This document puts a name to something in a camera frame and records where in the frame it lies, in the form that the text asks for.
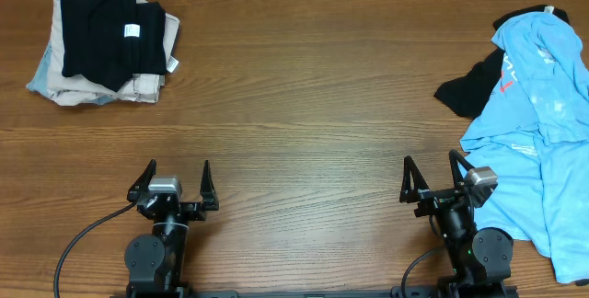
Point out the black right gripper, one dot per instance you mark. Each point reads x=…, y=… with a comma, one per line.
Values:
x=437, y=196

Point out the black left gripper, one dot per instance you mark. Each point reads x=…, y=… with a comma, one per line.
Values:
x=191, y=206

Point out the light blue printed t-shirt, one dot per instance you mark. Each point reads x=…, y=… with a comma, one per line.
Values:
x=533, y=133

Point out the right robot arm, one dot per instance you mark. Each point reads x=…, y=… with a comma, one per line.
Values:
x=480, y=258

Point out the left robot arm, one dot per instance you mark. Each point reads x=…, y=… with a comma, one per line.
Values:
x=155, y=261

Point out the black t-shirt with logo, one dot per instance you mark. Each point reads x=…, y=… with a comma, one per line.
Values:
x=468, y=95

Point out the folded beige garment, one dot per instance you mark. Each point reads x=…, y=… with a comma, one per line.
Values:
x=142, y=87

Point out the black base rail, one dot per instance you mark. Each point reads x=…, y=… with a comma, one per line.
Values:
x=395, y=292

